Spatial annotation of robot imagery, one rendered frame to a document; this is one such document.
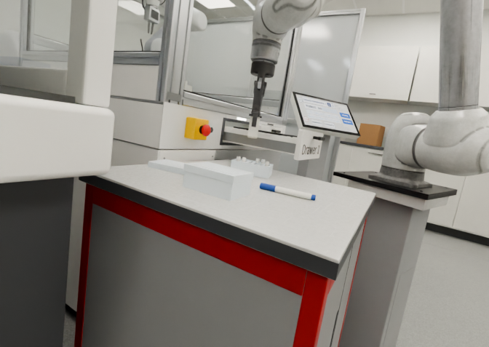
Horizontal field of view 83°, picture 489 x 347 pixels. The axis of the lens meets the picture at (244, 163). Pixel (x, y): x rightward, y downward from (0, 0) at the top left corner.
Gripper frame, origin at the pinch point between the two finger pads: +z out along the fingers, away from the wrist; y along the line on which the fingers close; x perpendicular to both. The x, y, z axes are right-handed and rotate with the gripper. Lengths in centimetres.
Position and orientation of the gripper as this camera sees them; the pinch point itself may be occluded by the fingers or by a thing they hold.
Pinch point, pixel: (253, 127)
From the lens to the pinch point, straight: 90.2
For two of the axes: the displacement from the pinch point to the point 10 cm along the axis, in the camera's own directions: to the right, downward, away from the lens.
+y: 0.9, -1.2, 9.9
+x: -9.9, -1.6, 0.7
